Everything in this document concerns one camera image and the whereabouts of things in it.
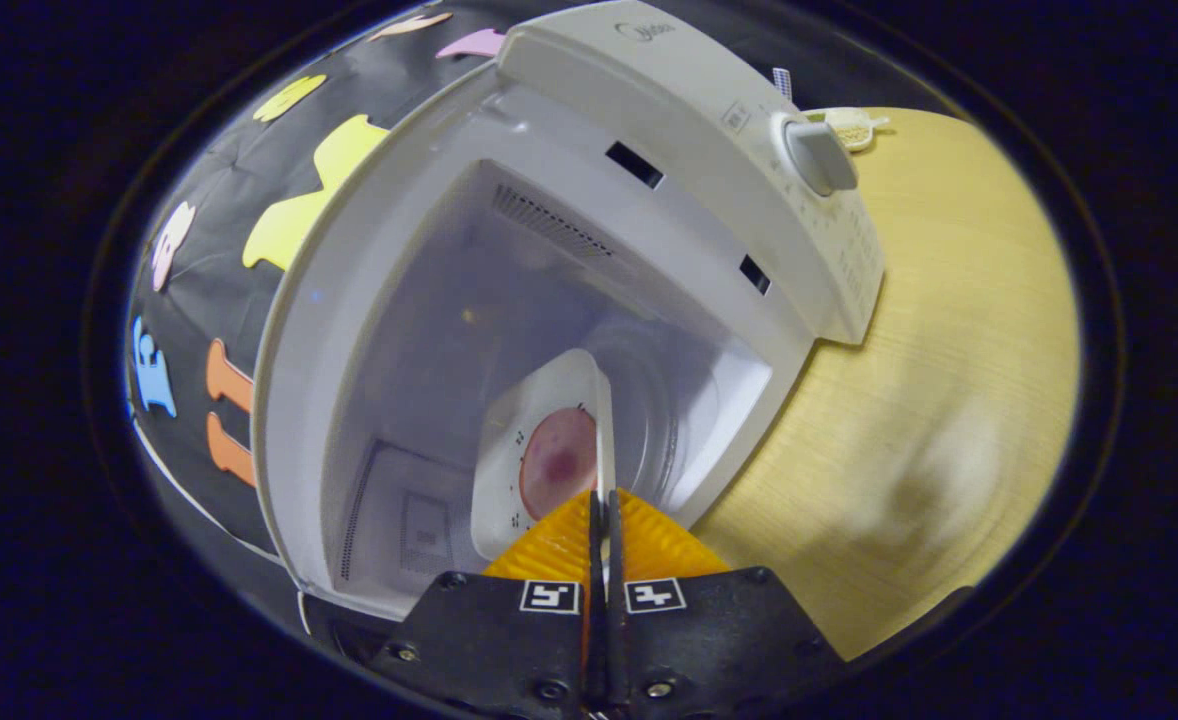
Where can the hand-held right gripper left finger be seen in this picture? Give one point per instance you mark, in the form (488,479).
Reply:
(489,650)

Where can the white compartment tray of grains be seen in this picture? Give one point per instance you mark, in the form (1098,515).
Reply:
(849,128)

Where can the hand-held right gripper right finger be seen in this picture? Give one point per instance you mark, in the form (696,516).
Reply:
(709,640)

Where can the white microwave oven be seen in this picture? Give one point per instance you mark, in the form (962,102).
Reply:
(669,110)

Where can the white square plate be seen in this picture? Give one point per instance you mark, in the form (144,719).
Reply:
(549,385)

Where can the pink ham slice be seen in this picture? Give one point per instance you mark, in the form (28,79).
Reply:
(559,460)

